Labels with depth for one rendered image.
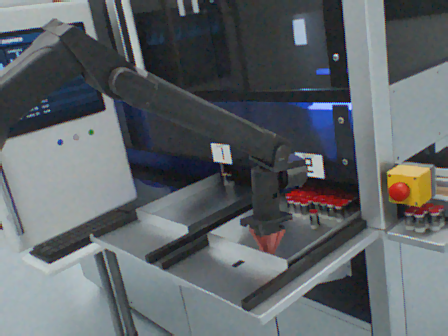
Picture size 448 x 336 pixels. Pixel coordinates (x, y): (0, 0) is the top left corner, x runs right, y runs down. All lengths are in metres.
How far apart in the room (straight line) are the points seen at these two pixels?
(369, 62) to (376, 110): 0.10
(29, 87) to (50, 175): 1.03
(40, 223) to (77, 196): 0.15
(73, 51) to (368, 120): 0.65
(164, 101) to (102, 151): 1.03
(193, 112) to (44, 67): 0.25
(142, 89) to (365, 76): 0.52
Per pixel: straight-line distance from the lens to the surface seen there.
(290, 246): 1.11
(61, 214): 1.72
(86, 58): 0.67
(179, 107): 0.77
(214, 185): 1.59
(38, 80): 0.67
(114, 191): 1.81
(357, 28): 1.04
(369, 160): 1.09
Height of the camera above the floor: 1.39
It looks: 18 degrees down
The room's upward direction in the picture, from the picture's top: 10 degrees counter-clockwise
